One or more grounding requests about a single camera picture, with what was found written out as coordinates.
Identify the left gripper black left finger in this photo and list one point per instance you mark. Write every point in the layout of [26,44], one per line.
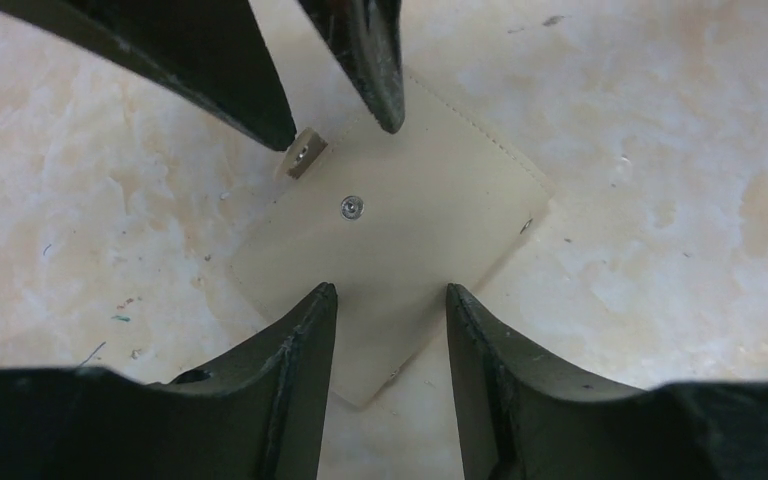
[254,412]

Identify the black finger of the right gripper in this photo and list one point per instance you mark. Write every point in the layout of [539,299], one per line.
[211,53]

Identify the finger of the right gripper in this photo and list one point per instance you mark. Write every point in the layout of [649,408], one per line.
[364,38]

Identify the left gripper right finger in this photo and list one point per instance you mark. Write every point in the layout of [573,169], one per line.
[525,413]

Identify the beige card sleeve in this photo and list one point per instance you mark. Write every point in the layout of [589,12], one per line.
[390,220]

